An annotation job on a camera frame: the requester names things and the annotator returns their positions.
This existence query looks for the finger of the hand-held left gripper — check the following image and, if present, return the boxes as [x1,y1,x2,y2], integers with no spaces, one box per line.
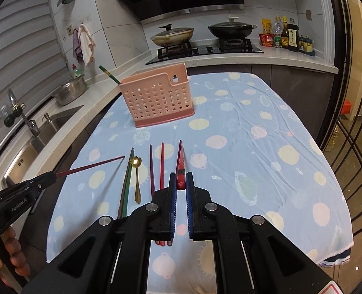
[20,172,59,190]
[28,188,44,214]

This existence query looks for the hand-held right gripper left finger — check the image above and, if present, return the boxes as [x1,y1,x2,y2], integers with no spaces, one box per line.
[20,172,178,294]

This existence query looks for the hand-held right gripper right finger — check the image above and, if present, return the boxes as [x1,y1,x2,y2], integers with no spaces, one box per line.
[185,172,337,294]

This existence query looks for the red patterned chopstick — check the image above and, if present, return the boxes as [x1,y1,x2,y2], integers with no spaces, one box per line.
[175,140,183,173]
[176,145,188,190]

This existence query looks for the dark red chopstick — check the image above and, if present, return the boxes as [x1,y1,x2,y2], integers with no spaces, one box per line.
[56,156,125,178]

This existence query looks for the pink perforated utensil basket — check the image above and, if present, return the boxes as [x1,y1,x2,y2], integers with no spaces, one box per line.
[119,63,196,128]

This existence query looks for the person's left hand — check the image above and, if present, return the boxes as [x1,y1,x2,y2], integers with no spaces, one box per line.
[0,226,32,294]

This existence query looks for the plain red chopstick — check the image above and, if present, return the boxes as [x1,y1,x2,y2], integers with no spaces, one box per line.
[159,142,173,247]

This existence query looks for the purple chopstick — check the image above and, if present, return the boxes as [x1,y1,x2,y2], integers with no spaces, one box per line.
[149,145,165,246]

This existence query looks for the steel sink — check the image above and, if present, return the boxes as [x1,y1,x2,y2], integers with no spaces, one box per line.
[1,105,85,191]

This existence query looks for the gold flower spoon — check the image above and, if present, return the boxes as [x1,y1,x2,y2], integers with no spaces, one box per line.
[128,156,142,204]

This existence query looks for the green chopstick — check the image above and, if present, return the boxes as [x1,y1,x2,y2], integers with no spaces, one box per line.
[99,65,122,85]
[120,147,135,220]

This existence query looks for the chrome faucet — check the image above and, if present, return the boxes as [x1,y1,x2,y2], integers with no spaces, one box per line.
[2,88,41,138]

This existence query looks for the blue dotted tablecloth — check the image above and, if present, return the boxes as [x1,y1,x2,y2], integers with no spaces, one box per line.
[46,73,355,294]

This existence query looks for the steel colander bowl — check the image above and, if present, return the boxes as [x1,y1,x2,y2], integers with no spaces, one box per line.
[52,76,88,106]

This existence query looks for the green dish soap bottle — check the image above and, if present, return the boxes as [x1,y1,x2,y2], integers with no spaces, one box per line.
[71,64,85,80]

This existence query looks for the white window blind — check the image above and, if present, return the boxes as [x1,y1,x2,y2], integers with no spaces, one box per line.
[0,0,70,172]

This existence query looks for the purple hanging cloth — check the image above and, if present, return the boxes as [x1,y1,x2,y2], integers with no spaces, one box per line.
[73,29,83,60]

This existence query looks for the white hanging towel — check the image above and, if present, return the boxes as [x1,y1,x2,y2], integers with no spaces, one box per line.
[77,24,96,67]

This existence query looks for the black gas stove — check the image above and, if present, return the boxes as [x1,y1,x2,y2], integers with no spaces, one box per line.
[145,38,265,66]

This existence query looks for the beige wok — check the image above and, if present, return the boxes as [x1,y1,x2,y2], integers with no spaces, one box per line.
[150,28,195,48]

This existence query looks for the glass lid with black knob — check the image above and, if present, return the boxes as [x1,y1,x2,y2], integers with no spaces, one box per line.
[152,23,194,39]

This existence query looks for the black wok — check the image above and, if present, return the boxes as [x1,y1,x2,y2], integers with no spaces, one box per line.
[208,24,258,39]

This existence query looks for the red food packet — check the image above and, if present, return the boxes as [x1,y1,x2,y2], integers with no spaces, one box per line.
[259,33,276,47]

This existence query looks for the glass lid with white knob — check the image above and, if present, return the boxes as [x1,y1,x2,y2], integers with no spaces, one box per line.
[210,16,249,30]

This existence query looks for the brown sauce bottle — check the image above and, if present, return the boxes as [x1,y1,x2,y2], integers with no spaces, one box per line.
[280,18,290,49]

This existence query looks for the black framed glass door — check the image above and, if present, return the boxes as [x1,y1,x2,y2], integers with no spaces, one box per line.
[318,0,362,253]

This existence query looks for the blue seasoning jar set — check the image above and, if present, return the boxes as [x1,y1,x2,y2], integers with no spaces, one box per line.
[298,34,316,57]

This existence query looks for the dark soy sauce bottle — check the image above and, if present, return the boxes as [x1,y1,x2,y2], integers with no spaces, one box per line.
[288,18,300,52]

